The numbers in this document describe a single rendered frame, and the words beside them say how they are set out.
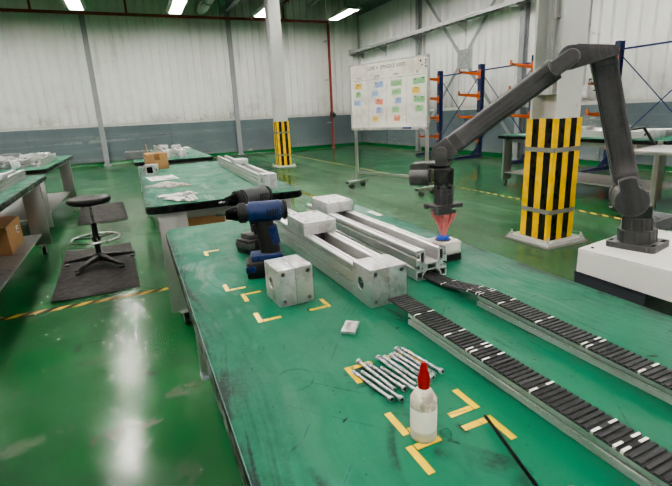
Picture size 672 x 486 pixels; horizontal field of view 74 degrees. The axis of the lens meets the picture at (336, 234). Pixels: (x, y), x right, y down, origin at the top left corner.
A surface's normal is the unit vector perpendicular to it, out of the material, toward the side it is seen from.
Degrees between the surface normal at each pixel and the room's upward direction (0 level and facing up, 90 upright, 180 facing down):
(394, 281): 90
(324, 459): 0
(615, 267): 90
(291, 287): 90
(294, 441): 0
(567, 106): 90
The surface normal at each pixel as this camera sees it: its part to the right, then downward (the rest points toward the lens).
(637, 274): -0.91, 0.15
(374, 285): 0.42, 0.22
